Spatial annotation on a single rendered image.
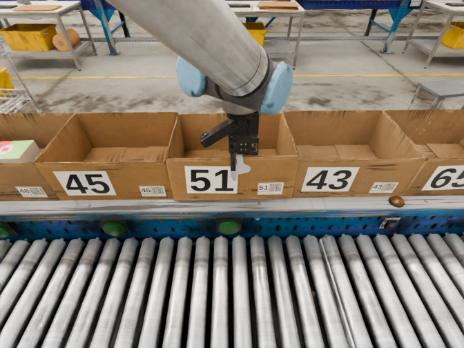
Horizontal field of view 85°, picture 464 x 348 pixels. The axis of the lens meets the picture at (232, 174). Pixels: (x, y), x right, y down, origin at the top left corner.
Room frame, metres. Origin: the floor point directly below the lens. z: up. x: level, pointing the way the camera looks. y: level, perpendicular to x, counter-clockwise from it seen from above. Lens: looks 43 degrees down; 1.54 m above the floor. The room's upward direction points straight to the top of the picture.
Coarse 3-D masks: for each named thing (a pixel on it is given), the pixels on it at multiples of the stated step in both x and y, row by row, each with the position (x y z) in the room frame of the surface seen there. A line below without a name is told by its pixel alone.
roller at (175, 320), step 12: (180, 240) 0.50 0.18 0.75; (180, 252) 0.45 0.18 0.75; (180, 264) 0.40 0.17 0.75; (180, 276) 0.36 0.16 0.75; (180, 288) 0.33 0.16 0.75; (180, 300) 0.29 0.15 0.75; (168, 312) 0.26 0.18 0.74; (180, 312) 0.26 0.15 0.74; (168, 324) 0.23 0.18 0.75; (180, 324) 0.23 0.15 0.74; (168, 336) 0.20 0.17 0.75; (180, 336) 0.20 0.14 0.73
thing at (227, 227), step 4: (220, 224) 0.50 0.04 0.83; (224, 224) 0.50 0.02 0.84; (228, 224) 0.50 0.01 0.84; (232, 224) 0.50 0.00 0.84; (236, 224) 0.50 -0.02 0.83; (220, 228) 0.50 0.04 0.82; (224, 228) 0.50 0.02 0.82; (228, 228) 0.50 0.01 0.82; (232, 228) 0.50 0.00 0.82; (236, 228) 0.50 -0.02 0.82; (224, 232) 0.50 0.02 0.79; (228, 232) 0.50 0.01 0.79; (232, 232) 0.50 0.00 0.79
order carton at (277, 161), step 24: (192, 120) 0.85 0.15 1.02; (216, 120) 0.85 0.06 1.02; (264, 120) 0.85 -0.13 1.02; (168, 144) 0.64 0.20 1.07; (192, 144) 0.84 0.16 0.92; (216, 144) 0.84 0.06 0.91; (264, 144) 0.85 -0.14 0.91; (288, 144) 0.70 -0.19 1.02; (168, 168) 0.56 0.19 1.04; (264, 168) 0.57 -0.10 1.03; (288, 168) 0.57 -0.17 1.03; (240, 192) 0.56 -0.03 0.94; (288, 192) 0.56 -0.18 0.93
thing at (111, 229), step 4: (104, 224) 0.50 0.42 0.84; (108, 224) 0.50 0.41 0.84; (112, 224) 0.50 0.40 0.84; (116, 224) 0.50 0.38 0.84; (120, 224) 0.50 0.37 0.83; (104, 228) 0.49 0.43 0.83; (108, 228) 0.49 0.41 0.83; (112, 228) 0.49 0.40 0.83; (116, 228) 0.49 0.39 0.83; (120, 228) 0.50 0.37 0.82; (108, 232) 0.49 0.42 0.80; (112, 232) 0.49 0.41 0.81; (116, 232) 0.49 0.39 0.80; (120, 232) 0.49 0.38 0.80
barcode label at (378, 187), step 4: (376, 184) 0.58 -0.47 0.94; (380, 184) 0.58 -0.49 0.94; (384, 184) 0.58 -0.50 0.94; (388, 184) 0.58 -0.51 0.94; (392, 184) 0.58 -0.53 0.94; (396, 184) 0.58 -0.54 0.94; (372, 188) 0.58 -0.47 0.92; (376, 188) 0.58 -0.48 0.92; (380, 188) 0.58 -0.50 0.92; (384, 188) 0.58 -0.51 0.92; (388, 188) 0.58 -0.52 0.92; (392, 188) 0.58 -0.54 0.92; (372, 192) 0.58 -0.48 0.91; (376, 192) 0.58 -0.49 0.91; (380, 192) 0.58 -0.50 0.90; (384, 192) 0.58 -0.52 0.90; (388, 192) 0.58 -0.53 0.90
